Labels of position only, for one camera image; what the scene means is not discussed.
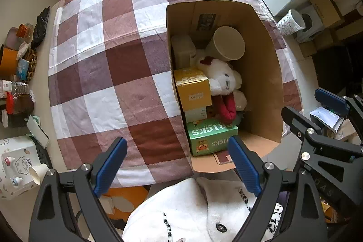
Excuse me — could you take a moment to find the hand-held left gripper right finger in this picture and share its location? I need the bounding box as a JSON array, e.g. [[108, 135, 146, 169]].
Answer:
[[228, 136, 326, 242]]

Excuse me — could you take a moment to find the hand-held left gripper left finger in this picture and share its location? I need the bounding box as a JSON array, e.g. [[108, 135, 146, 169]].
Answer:
[[28, 137, 128, 242]]

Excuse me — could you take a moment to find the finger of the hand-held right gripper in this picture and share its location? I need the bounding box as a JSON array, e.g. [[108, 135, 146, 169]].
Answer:
[[315, 88, 363, 129], [281, 106, 324, 143]]

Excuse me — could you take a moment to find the green toy brick box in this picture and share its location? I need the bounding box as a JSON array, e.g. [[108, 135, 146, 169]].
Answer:
[[186, 119, 239, 157]]

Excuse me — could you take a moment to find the brown cardboard box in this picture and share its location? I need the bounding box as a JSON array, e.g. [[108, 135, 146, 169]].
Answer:
[[165, 0, 285, 173]]

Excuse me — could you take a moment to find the small white carton box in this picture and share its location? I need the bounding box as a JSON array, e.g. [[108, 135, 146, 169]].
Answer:
[[184, 106, 207, 123]]

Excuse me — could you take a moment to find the white cat plush toy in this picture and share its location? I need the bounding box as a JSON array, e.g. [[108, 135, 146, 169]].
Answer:
[[194, 49, 243, 96]]

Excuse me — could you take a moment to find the yellow carton box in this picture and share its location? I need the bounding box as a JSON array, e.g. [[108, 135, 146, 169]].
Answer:
[[174, 68, 213, 111]]

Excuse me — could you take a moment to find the beige paper cup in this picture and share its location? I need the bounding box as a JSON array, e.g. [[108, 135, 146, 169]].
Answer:
[[205, 26, 246, 61]]

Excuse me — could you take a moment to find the pink lidded container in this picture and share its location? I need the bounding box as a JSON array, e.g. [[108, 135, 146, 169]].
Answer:
[[6, 27, 20, 50]]

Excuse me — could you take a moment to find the open white paper box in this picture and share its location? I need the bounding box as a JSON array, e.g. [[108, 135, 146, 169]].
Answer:
[[309, 106, 345, 133]]

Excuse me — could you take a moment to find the black power strip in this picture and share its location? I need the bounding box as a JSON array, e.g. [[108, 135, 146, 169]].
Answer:
[[30, 136, 53, 171]]

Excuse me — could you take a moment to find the large white plush toy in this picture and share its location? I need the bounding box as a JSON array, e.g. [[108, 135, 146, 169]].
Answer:
[[122, 177, 284, 242]]

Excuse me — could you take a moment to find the small paper cup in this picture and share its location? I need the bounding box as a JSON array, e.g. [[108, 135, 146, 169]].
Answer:
[[28, 164, 48, 185]]

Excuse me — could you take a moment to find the small white appliance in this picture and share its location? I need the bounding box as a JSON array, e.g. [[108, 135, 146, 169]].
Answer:
[[296, 5, 325, 42]]

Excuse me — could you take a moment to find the small white green box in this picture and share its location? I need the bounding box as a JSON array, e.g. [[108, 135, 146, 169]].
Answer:
[[26, 115, 49, 149]]

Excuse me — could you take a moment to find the patterned white cup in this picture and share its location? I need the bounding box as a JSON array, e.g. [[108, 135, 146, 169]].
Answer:
[[276, 9, 306, 37]]

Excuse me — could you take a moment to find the cardboard box on floor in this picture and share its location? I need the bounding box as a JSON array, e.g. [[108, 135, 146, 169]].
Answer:
[[309, 0, 342, 28]]

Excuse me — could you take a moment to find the white printed tissue box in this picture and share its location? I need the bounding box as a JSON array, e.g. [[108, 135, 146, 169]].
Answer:
[[0, 136, 43, 198]]

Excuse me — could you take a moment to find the red white checkered tablecloth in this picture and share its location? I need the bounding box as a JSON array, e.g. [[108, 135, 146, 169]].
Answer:
[[48, 0, 303, 188]]

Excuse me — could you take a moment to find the dark bottle with white cap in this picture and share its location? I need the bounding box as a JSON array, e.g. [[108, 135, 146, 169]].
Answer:
[[1, 110, 29, 129]]

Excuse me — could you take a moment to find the dark jar with red lid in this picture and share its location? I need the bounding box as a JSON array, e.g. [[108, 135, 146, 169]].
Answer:
[[6, 93, 34, 115]]

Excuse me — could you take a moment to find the clear water bottle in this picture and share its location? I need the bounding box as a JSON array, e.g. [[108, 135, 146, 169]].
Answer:
[[0, 80, 30, 95]]

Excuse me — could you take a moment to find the woven tray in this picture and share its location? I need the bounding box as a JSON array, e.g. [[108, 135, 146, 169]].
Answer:
[[24, 48, 39, 81]]

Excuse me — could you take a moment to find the blue tissue packet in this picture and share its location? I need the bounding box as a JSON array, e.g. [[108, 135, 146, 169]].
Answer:
[[15, 58, 31, 81]]

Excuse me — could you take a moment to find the crumpled white bag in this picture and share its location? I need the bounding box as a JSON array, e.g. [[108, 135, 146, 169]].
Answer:
[[16, 42, 31, 60]]

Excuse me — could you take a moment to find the orange canister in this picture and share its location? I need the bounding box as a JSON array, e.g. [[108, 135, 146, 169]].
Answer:
[[0, 45, 19, 76]]

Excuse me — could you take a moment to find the black plastic bag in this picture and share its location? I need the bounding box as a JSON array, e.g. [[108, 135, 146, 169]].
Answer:
[[31, 6, 52, 49]]

